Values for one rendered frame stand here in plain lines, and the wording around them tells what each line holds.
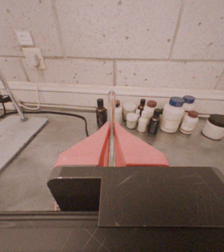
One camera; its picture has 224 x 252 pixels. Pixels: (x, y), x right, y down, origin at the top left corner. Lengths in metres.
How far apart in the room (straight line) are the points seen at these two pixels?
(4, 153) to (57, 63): 0.42
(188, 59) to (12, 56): 0.78
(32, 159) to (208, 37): 0.74
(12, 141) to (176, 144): 0.59
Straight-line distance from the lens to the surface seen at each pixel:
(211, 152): 0.54
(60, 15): 0.65
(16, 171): 0.48
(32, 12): 0.71
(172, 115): 0.50
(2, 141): 0.60
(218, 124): 0.57
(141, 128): 0.50
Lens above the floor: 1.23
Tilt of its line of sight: 38 degrees down
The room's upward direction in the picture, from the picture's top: 1 degrees counter-clockwise
